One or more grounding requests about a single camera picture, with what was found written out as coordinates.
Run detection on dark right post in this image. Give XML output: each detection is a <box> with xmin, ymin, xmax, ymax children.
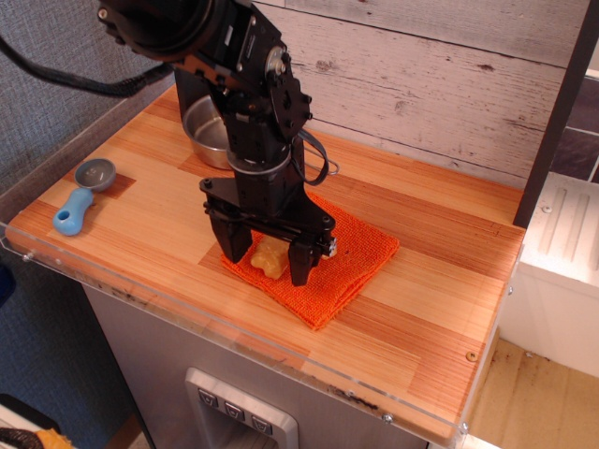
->
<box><xmin>513</xmin><ymin>0</ymin><xmax>598</xmax><ymax>228</ymax></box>

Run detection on blue handled grey spoon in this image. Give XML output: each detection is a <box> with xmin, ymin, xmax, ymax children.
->
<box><xmin>52</xmin><ymin>158</ymin><xmax>117</xmax><ymax>236</ymax></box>

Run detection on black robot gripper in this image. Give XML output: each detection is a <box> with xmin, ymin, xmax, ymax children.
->
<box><xmin>199</xmin><ymin>163</ymin><xmax>337</xmax><ymax>286</ymax></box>

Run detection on stainless steel pot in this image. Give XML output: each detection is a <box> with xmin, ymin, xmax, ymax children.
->
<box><xmin>182</xmin><ymin>95</ymin><xmax>341</xmax><ymax>177</ymax></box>

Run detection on orange knitted cloth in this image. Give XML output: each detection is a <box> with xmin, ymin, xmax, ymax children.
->
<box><xmin>221</xmin><ymin>193</ymin><xmax>400</xmax><ymax>329</ymax></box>

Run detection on clear acrylic edge guard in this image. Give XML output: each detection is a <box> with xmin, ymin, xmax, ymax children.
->
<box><xmin>3</xmin><ymin>219</ymin><xmax>474</xmax><ymax>448</ymax></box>

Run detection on grey toy fridge cabinet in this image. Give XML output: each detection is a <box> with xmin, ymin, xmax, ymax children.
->
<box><xmin>84</xmin><ymin>287</ymin><xmax>428</xmax><ymax>448</ymax></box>

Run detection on white toy sink unit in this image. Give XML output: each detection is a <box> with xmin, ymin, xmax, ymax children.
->
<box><xmin>499</xmin><ymin>173</ymin><xmax>598</xmax><ymax>376</ymax></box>

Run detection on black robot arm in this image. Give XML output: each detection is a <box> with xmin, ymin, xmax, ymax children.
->
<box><xmin>98</xmin><ymin>1</ymin><xmax>336</xmax><ymax>286</ymax></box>

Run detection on silver dispenser panel with buttons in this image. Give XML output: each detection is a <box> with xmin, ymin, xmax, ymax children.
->
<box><xmin>185</xmin><ymin>368</ymin><xmax>300</xmax><ymax>448</ymax></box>

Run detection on yellow object at corner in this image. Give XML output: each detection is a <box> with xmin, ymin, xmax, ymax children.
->
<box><xmin>35</xmin><ymin>428</ymin><xmax>74</xmax><ymax>449</ymax></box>

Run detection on tan toy chicken piece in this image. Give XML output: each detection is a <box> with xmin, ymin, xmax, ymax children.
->
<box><xmin>250</xmin><ymin>235</ymin><xmax>290</xmax><ymax>280</ymax></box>

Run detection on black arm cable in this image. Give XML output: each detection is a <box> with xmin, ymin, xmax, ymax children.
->
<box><xmin>0</xmin><ymin>35</ymin><xmax>174</xmax><ymax>99</ymax></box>

